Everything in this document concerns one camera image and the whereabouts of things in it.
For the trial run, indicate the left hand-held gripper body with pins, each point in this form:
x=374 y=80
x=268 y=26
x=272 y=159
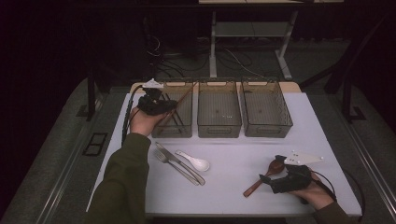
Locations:
x=152 y=104

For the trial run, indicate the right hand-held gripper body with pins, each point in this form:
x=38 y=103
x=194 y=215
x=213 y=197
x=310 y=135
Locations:
x=295 y=180

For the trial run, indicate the grey mesh basket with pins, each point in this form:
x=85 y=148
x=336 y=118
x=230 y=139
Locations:
x=183 y=119
x=219 y=109
x=266 y=109

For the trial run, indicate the brown wooden spoon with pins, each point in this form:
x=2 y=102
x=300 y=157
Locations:
x=252 y=188

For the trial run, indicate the metal fork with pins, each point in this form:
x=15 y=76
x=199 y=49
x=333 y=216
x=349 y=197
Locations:
x=180 y=170

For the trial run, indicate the metal table knife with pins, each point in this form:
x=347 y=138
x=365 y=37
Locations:
x=186 y=169

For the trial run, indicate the person's left hand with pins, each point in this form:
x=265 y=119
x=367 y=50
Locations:
x=143 y=123

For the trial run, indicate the person's right hand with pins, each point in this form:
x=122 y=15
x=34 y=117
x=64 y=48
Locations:
x=317 y=194

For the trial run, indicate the white ceramic spoon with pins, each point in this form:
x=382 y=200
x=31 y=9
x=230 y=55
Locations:
x=199 y=163

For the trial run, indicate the black metal stand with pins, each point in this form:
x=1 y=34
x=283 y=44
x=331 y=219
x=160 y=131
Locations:
x=91 y=96
x=347 y=93

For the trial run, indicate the white desk with metal legs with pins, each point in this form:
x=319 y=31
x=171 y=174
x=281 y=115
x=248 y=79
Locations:
x=249 y=29

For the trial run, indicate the black floor outlet frame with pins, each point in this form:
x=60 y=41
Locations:
x=95 y=144

